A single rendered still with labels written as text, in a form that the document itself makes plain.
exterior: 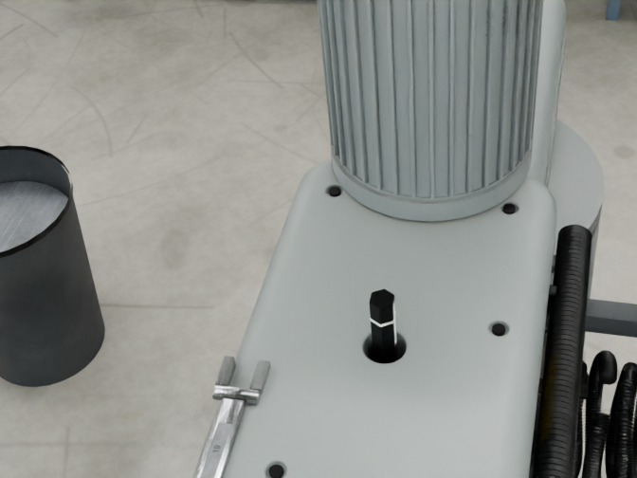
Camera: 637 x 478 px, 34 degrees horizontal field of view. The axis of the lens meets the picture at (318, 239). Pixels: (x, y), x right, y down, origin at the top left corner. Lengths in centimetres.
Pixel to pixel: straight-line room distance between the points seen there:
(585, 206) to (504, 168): 52
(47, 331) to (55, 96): 156
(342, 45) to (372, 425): 32
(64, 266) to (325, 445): 235
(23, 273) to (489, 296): 224
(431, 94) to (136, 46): 391
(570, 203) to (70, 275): 196
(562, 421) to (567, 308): 13
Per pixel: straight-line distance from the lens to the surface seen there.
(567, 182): 154
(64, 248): 311
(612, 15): 472
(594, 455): 133
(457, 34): 88
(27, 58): 487
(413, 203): 98
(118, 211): 394
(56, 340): 331
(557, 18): 155
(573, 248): 110
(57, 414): 338
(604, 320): 127
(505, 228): 100
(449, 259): 97
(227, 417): 86
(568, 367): 100
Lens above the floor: 259
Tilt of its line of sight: 45 degrees down
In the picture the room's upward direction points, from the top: 7 degrees counter-clockwise
